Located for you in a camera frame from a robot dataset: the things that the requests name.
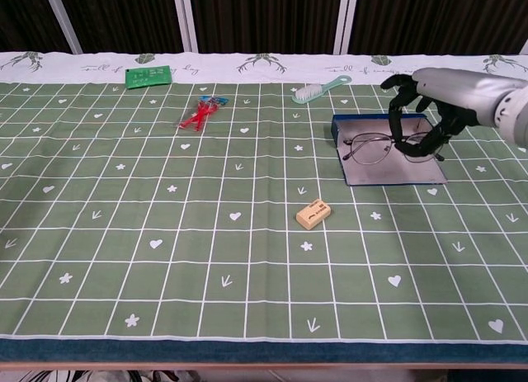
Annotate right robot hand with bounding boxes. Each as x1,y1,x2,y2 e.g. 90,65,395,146
379,67,528,163

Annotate blue folding glasses case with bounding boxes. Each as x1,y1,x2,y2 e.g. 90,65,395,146
331,112,449,187

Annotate wire-frame eyeglasses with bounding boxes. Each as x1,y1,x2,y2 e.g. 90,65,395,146
342,132,446,165

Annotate mint green brush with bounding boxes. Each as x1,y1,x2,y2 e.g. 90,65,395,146
291,74,353,105

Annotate tan rubber eraser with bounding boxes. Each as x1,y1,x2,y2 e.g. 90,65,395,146
295,198,332,229

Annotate red and blue plastic toy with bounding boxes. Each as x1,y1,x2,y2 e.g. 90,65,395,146
177,95,229,133

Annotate green circuit board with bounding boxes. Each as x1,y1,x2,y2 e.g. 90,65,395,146
125,64,172,89

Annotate green grid tablecloth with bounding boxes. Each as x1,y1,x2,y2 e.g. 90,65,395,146
0,50,528,342

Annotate dark blue under cloth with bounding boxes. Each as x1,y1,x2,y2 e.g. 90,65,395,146
0,336,528,365

